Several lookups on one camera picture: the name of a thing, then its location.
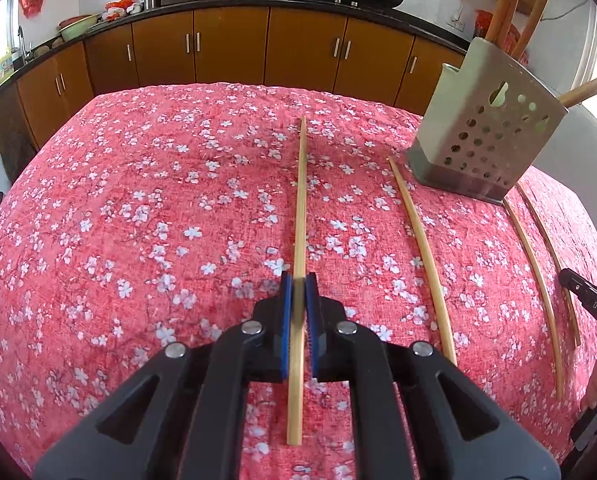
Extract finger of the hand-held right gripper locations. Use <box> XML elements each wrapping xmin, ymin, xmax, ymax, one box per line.
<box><xmin>561</xmin><ymin>267</ymin><xmax>595</xmax><ymax>307</ymax></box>

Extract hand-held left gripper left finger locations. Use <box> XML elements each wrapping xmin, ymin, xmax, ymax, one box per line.
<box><xmin>33</xmin><ymin>270</ymin><xmax>299</xmax><ymax>480</ymax></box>

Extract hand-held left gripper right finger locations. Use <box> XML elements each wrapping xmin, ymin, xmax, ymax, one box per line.
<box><xmin>303</xmin><ymin>271</ymin><xmax>561</xmax><ymax>480</ymax></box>

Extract wooden chopstick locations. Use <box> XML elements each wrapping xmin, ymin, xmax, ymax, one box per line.
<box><xmin>287</xmin><ymin>115</ymin><xmax>309</xmax><ymax>447</ymax></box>
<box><xmin>517</xmin><ymin>183</ymin><xmax>582</xmax><ymax>348</ymax></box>
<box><xmin>513</xmin><ymin>0</ymin><xmax>561</xmax><ymax>61</ymax></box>
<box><xmin>503</xmin><ymin>197</ymin><xmax>565</xmax><ymax>401</ymax></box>
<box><xmin>387</xmin><ymin>156</ymin><xmax>459</xmax><ymax>368</ymax></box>
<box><xmin>488</xmin><ymin>0</ymin><xmax>529</xmax><ymax>43</ymax></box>
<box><xmin>561</xmin><ymin>70</ymin><xmax>597</xmax><ymax>109</ymax></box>

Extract perforated metal utensil holder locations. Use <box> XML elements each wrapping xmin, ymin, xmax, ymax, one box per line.
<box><xmin>407</xmin><ymin>37</ymin><xmax>569</xmax><ymax>206</ymax></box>

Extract red floral tablecloth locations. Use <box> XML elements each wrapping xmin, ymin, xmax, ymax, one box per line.
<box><xmin>0</xmin><ymin>81</ymin><xmax>597</xmax><ymax>480</ymax></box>

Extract wooden lower kitchen cabinets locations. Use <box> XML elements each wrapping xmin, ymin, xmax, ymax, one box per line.
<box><xmin>0</xmin><ymin>5</ymin><xmax>471</xmax><ymax>161</ymax></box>

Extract red white plastic bag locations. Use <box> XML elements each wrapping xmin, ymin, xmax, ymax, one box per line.
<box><xmin>103</xmin><ymin>0</ymin><xmax>142</xmax><ymax>21</ymax></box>

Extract green basin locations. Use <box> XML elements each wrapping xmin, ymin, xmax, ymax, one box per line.
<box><xmin>58</xmin><ymin>14</ymin><xmax>102</xmax><ymax>42</ymax></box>

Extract yellow detergent bottle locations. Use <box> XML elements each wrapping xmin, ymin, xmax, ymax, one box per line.
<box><xmin>0</xmin><ymin>50</ymin><xmax>16</xmax><ymax>86</ymax></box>

